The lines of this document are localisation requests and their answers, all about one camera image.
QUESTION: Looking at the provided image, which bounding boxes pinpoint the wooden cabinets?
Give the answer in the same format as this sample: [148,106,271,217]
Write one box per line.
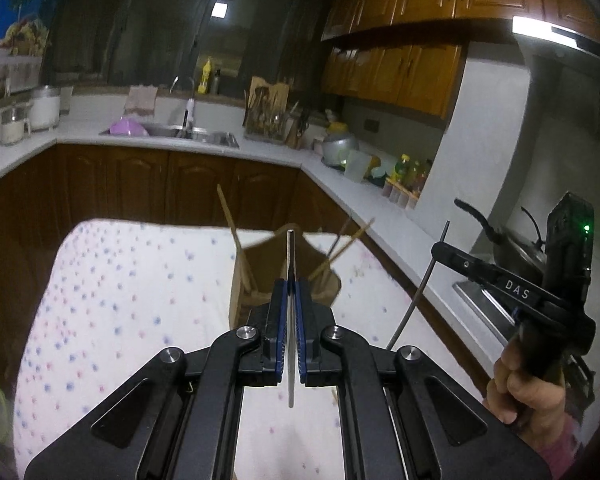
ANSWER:
[319,0,600,122]
[0,142,491,396]

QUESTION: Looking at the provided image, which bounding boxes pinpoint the glass jar with lid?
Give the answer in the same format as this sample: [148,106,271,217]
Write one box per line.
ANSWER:
[0,104,32,147]

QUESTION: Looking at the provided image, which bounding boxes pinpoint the wooden cutting board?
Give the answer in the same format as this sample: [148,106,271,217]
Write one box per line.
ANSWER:
[249,75,289,112]

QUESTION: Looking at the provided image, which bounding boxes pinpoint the translucent plastic jug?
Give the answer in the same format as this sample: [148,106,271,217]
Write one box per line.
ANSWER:
[344,152,372,182]

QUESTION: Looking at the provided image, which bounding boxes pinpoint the aluminium pot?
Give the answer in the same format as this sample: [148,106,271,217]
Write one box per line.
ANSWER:
[320,121,361,168]

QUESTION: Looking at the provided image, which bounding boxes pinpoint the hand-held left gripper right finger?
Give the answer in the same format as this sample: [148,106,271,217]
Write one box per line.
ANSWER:
[293,279,552,480]

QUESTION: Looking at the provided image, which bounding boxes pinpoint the knife block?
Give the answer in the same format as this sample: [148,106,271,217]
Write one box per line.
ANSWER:
[285,109,312,150]

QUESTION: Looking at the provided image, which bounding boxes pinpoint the metal chopstick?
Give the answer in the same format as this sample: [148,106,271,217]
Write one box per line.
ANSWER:
[285,228,296,409]
[328,217,354,262]
[385,219,451,352]

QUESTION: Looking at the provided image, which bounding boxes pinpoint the tropical wall poster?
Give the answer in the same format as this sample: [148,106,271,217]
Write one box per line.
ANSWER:
[0,0,52,98]

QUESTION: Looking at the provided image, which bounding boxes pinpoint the white round rice cooker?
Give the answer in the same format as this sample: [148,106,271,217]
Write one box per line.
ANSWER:
[29,85,62,132]

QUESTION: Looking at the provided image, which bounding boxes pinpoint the person's right forearm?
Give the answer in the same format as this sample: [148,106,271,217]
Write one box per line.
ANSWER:
[527,407,587,480]

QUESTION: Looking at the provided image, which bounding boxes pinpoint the wooden utensil holder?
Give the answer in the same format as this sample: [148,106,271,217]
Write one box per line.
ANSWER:
[228,221,344,343]

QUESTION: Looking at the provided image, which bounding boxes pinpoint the wooden lower cabinets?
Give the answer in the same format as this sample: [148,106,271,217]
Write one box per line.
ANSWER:
[0,142,491,396]

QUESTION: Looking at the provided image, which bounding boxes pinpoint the floral tablecloth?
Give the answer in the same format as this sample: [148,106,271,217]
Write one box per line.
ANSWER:
[11,218,483,480]

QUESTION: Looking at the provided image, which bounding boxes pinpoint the wooden upper cabinets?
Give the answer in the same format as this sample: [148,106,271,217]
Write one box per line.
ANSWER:
[319,0,600,122]

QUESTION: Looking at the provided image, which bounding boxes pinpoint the row of spice jars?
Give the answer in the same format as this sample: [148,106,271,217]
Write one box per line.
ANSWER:
[384,177,422,209]

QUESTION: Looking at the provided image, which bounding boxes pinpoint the hanging dish towel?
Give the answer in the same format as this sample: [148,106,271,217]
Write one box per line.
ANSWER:
[124,85,159,117]

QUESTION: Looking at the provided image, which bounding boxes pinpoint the wooden chopstick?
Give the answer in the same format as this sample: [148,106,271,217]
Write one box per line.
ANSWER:
[309,217,376,282]
[216,184,257,295]

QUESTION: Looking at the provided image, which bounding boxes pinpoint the person's right hand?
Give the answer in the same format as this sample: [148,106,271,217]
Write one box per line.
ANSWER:
[482,331,567,429]

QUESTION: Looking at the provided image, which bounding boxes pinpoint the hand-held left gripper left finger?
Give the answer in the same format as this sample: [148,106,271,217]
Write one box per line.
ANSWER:
[24,279,288,480]

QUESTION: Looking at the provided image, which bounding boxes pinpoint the black wok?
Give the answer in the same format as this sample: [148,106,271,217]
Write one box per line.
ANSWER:
[454,197,552,282]

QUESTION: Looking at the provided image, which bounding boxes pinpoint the steel kitchen sink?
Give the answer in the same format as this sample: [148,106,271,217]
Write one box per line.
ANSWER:
[99,122,241,149]

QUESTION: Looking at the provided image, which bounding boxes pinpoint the purple plastic basin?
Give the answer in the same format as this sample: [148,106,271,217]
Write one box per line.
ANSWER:
[108,115,150,137]

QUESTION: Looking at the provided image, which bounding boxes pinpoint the dark kitchen window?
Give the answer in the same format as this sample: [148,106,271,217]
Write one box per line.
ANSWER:
[49,0,337,97]

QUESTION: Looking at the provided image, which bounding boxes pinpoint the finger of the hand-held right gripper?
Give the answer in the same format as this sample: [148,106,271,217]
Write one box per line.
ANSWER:
[431,241,567,317]

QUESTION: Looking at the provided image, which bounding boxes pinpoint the yellow green oil bottle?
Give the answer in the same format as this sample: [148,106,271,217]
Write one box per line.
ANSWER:
[395,154,414,190]

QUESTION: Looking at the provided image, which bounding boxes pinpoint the range hood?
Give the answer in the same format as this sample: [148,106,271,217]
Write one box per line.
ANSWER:
[511,14,600,63]

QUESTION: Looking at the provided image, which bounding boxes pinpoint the dish drying rack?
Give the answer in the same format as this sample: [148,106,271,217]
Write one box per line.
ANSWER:
[242,85,294,144]

